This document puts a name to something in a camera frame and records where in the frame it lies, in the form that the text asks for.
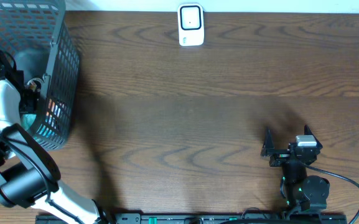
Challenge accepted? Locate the green tissue pack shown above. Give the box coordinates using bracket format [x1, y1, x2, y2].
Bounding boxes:
[37, 124, 57, 139]

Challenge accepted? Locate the round green white item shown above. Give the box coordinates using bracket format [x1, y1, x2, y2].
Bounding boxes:
[26, 78, 44, 92]

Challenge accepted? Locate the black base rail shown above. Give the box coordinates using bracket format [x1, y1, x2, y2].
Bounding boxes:
[35, 212, 348, 224]

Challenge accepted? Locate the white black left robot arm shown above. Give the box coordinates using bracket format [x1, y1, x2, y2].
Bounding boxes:
[0, 50, 112, 223]

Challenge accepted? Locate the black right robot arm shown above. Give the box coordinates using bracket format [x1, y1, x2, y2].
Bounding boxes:
[261, 126, 330, 219]

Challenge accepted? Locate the orange tissue pack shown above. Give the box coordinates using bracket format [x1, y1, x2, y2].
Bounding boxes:
[45, 99, 66, 124]

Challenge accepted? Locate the dark grey plastic basket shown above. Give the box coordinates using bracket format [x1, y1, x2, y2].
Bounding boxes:
[0, 0, 80, 151]

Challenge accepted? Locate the white barcode scanner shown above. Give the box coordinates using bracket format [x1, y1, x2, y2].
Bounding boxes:
[177, 3, 205, 47]

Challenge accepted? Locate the mint green snack pouch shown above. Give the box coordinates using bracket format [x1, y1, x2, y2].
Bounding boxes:
[21, 114, 37, 130]

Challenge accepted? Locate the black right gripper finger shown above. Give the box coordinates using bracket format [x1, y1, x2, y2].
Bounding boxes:
[304, 124, 320, 145]
[263, 128, 274, 150]

